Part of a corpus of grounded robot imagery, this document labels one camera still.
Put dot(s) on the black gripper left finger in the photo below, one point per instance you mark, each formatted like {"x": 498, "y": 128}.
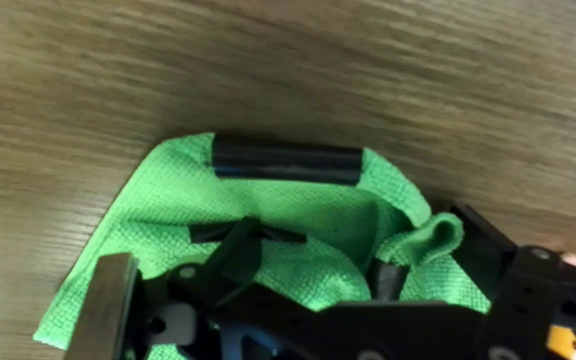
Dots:
{"x": 100, "y": 306}

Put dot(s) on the green microfibre cloth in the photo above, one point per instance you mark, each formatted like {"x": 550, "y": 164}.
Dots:
{"x": 169, "y": 192}

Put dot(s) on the wooden table black legs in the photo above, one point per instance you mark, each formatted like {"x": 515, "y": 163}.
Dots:
{"x": 301, "y": 67}

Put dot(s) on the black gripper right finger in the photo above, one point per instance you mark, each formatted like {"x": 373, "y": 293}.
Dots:
{"x": 509, "y": 280}

